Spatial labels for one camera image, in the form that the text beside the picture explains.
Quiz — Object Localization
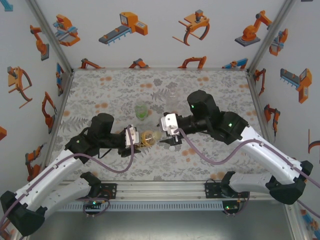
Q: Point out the green plastic bottle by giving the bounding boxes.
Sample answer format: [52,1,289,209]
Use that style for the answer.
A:
[133,98,150,122]

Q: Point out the floral patterned table mat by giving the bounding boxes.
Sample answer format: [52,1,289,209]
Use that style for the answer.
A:
[43,68,278,182]

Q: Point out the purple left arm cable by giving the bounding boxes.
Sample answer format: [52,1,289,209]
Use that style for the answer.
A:
[0,124,137,227]

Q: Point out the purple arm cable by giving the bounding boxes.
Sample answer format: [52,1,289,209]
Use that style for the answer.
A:
[0,124,137,227]
[174,128,320,218]

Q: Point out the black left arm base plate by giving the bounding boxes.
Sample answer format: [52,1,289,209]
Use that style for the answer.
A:
[98,183,118,200]

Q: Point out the aluminium side frame rail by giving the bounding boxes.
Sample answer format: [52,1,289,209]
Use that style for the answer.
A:
[41,71,75,182]
[246,72,283,181]

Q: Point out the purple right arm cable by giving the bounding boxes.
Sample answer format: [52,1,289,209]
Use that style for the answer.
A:
[174,128,320,218]

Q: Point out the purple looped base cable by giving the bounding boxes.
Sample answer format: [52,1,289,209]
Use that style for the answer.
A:
[83,198,111,219]
[223,189,251,216]

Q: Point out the white slotted cable duct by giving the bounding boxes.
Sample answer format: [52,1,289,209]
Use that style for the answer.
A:
[61,201,225,212]

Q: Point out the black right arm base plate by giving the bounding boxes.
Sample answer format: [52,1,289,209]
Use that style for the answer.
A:
[204,181,226,200]

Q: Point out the aluminium upright frame post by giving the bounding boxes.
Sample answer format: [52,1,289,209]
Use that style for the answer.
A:
[24,0,75,76]
[246,0,298,76]

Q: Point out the aluminium frame leg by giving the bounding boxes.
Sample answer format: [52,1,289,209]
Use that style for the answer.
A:
[283,199,310,240]

